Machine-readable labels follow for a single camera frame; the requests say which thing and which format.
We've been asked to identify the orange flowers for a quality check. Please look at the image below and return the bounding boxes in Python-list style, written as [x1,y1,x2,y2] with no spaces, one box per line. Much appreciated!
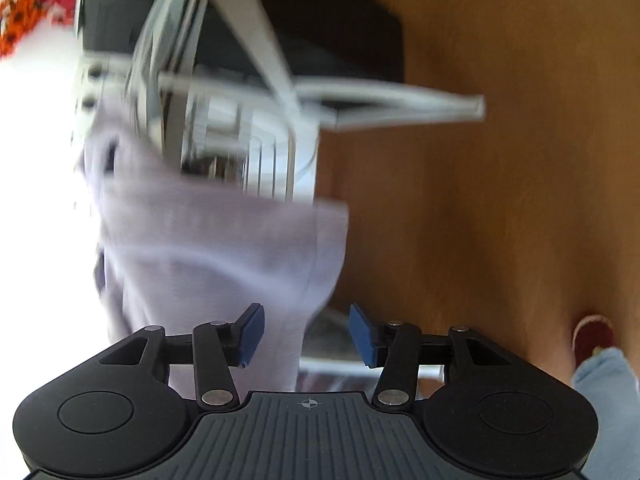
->
[1,0,77,58]

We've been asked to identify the black chair back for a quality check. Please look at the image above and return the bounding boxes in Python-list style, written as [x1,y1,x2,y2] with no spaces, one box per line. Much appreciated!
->
[77,0,405,82]

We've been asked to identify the red slipper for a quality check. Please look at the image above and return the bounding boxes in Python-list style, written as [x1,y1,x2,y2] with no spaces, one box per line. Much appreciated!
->
[572,314,615,367]

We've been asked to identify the lavender ribbed jacket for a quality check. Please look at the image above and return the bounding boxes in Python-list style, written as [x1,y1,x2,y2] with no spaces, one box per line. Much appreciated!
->
[79,96,348,393]

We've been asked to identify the light blue fuzzy sleeve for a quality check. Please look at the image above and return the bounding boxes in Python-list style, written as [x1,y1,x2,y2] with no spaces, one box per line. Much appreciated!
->
[572,347,640,480]

